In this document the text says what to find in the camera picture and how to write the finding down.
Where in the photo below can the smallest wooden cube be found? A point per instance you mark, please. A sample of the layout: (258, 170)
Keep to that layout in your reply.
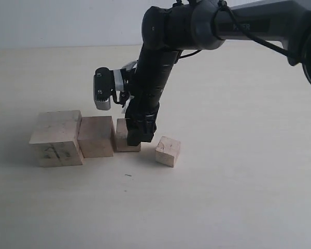
(167, 151)

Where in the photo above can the second largest wooden cube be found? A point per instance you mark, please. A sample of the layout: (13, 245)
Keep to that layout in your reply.
(96, 136)

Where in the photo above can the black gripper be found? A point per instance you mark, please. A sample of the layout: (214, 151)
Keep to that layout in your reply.
(141, 115)

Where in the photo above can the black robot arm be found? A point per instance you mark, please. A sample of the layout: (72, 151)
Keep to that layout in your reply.
(283, 26)

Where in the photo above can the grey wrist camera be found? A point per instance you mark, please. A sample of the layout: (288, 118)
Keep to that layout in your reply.
(110, 84)

